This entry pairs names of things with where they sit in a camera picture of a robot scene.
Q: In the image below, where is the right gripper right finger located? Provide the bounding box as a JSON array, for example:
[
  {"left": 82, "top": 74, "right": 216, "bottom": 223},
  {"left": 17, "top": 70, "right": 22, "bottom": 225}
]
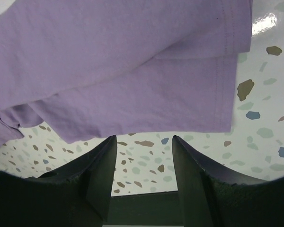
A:
[{"left": 172, "top": 136, "right": 284, "bottom": 227}]

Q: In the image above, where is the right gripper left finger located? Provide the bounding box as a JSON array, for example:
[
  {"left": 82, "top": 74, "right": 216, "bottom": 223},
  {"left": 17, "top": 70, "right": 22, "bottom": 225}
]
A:
[{"left": 0, "top": 136, "right": 117, "bottom": 227}]

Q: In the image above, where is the purple t shirt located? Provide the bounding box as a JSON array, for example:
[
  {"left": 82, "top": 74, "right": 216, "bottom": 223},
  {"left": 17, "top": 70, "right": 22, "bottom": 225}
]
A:
[{"left": 0, "top": 0, "right": 253, "bottom": 147}]

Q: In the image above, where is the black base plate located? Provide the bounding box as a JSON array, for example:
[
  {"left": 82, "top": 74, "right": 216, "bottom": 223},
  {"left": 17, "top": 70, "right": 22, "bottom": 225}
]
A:
[{"left": 104, "top": 191, "right": 183, "bottom": 226}]

